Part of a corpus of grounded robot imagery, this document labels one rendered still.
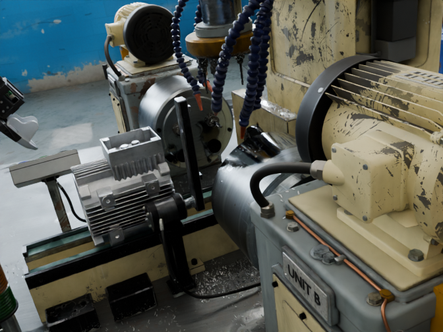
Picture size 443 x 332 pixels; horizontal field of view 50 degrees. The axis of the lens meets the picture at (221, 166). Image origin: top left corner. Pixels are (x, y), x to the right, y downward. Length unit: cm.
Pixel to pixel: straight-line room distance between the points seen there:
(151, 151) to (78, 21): 557
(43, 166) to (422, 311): 98
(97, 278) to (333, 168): 74
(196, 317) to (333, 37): 67
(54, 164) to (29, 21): 543
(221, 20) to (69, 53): 566
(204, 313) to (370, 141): 66
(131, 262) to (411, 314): 74
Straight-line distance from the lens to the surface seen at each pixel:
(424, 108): 51
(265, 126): 116
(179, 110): 94
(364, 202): 50
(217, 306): 108
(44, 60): 671
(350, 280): 57
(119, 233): 107
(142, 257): 114
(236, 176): 87
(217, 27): 105
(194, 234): 116
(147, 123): 138
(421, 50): 123
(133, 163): 105
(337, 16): 104
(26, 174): 128
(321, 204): 68
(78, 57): 665
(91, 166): 108
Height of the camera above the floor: 153
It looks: 26 degrees down
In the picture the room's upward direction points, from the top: 8 degrees counter-clockwise
